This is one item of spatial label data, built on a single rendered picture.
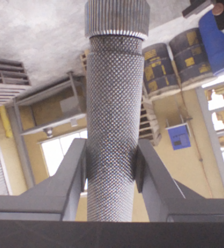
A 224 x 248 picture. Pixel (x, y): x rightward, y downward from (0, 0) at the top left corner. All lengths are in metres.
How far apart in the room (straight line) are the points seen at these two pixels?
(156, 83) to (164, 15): 1.02
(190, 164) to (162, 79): 2.38
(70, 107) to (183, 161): 3.12
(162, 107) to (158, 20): 2.29
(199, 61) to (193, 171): 2.66
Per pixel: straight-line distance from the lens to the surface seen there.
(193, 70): 3.31
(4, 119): 6.15
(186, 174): 4.90
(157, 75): 3.29
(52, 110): 5.83
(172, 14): 3.01
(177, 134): 4.42
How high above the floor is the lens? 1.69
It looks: 2 degrees down
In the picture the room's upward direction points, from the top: 164 degrees clockwise
